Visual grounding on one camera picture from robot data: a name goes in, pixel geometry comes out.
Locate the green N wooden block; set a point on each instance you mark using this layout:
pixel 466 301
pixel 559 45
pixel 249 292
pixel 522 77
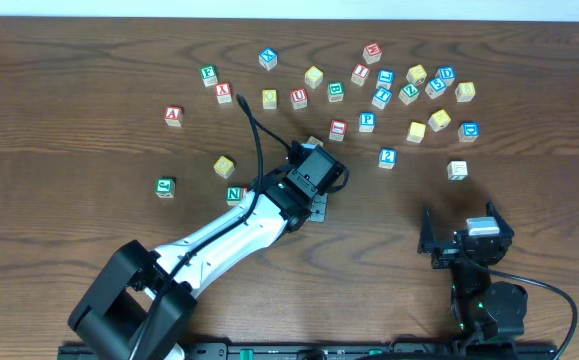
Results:
pixel 234 195

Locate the blue 2 wooden block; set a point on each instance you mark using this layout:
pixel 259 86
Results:
pixel 387 158

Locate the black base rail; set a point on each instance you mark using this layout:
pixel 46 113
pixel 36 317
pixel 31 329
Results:
pixel 222 351

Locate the yellow picture wooden block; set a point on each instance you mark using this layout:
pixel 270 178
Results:
pixel 439 120

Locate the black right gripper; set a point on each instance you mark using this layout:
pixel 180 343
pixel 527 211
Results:
pixel 455 251

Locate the blue T wooden block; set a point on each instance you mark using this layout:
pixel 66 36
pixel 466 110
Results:
pixel 381 98

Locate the blue D block far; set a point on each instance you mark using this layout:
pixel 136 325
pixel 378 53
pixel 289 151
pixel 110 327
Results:
pixel 446 74

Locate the red Y wooden block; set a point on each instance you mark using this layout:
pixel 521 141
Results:
pixel 223 92

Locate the yellow S wooden block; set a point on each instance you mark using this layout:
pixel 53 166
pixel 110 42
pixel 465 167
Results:
pixel 416 132

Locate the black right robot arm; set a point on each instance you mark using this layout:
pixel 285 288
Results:
pixel 488 311

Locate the red I block upper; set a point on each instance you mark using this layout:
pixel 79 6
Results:
pixel 360 74

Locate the yellow block lower left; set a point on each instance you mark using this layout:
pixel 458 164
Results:
pixel 224 167

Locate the blue P wooden block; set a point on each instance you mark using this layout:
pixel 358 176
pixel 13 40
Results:
pixel 367 122

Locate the blue d block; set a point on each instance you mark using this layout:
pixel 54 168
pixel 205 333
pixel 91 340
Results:
pixel 446 74
pixel 468 132

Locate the blue X wooden block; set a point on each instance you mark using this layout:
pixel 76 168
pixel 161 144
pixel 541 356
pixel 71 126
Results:
pixel 268 59

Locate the blue D block near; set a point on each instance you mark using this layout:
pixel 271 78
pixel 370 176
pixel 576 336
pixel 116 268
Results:
pixel 468 132

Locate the yellow O top block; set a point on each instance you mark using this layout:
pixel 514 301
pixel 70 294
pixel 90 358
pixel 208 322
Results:
pixel 269 99

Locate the green Z wooden block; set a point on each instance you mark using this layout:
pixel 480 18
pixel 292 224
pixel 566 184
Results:
pixel 408 93

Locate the green 7 wooden block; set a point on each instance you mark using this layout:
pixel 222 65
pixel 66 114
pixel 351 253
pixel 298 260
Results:
pixel 457 170

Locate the red I block lower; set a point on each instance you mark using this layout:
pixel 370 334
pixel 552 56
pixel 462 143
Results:
pixel 338 130

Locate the yellow block centre top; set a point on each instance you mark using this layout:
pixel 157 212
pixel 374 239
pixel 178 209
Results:
pixel 313 77

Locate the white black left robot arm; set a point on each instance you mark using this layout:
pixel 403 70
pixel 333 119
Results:
pixel 139 304

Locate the green J wooden block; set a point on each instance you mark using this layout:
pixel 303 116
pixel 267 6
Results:
pixel 165 187

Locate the yellow monkey picture block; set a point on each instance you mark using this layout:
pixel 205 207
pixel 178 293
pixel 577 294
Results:
pixel 416 75

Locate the green B wooden block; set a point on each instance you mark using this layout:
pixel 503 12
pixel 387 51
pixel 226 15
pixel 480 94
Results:
pixel 335 91

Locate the red A wooden block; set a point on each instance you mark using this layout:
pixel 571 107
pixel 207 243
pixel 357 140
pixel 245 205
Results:
pixel 174 116

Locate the red i block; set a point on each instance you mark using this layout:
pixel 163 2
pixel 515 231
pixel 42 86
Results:
pixel 360 74
pixel 338 130

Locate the blue L wooden block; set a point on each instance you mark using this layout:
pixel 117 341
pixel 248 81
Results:
pixel 385 79

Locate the yellow O side block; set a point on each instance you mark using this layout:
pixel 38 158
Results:
pixel 314 141

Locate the green F wooden block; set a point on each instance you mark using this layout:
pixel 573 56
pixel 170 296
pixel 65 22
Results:
pixel 209 75

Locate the red block far top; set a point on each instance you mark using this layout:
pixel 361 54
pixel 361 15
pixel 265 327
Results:
pixel 372 53

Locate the yellow 8 wooden block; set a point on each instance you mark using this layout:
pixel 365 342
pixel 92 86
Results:
pixel 465 92

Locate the blue 5 wooden block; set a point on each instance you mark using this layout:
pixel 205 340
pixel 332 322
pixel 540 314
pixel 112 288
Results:
pixel 435 87

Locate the red U block upper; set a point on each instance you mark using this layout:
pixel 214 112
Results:
pixel 299 98

